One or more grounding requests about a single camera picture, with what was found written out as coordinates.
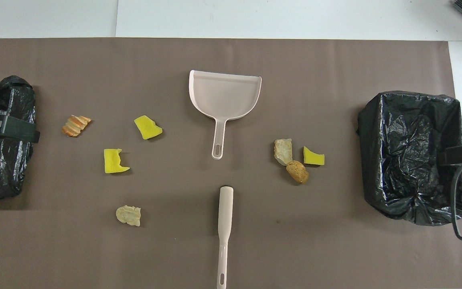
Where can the small yellow sponge piece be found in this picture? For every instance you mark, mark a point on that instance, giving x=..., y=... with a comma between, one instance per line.
x=313, y=158

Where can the beige bread chunk toy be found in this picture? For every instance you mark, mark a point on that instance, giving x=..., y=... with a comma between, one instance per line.
x=283, y=151

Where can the notched yellow sponge piece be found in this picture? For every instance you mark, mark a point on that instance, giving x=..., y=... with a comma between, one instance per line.
x=112, y=162

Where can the brown paper table mat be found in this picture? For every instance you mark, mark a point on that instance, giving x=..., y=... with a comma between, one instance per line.
x=134, y=80

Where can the pink plastic dustpan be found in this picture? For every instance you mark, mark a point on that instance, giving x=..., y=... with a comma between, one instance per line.
x=223, y=96

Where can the pink hand brush black bristles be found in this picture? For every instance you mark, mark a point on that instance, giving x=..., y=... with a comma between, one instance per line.
x=225, y=208

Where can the pale food toy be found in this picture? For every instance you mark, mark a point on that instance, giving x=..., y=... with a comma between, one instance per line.
x=128, y=215

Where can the orange sliced bread toy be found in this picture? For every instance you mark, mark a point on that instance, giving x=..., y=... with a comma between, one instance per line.
x=74, y=125

